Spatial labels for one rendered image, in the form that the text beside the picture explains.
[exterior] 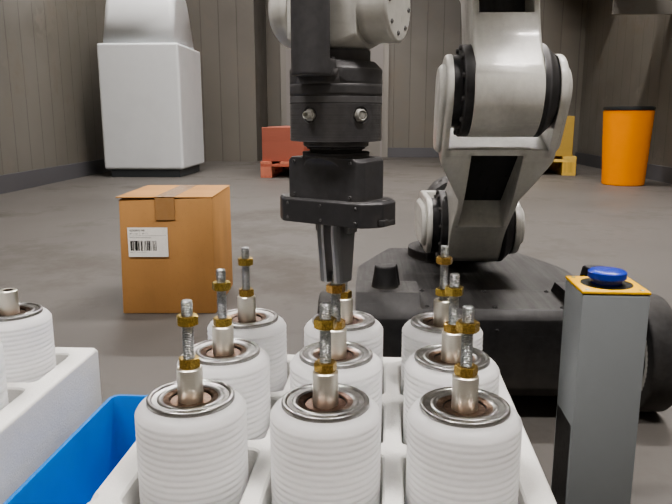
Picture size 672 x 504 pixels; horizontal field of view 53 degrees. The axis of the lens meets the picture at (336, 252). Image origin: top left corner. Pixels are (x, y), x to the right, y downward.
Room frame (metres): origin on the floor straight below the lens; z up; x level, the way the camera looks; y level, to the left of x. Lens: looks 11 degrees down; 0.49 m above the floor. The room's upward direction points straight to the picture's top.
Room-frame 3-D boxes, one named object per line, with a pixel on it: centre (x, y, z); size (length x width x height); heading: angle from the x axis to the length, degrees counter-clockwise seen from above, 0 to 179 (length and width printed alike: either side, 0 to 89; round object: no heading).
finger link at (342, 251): (0.65, -0.01, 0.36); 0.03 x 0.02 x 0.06; 147
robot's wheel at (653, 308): (1.09, -0.52, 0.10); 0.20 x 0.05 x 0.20; 178
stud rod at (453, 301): (0.64, -0.12, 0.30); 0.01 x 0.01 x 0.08
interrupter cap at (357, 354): (0.65, 0.00, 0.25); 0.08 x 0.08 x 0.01
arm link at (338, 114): (0.65, 0.00, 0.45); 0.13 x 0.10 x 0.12; 57
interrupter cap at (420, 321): (0.76, -0.13, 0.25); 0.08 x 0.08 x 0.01
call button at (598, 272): (0.71, -0.30, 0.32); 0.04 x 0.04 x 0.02
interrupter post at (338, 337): (0.65, 0.00, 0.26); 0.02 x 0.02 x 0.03
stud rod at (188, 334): (0.55, 0.13, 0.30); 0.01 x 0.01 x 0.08
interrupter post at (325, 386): (0.54, 0.01, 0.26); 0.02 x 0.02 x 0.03
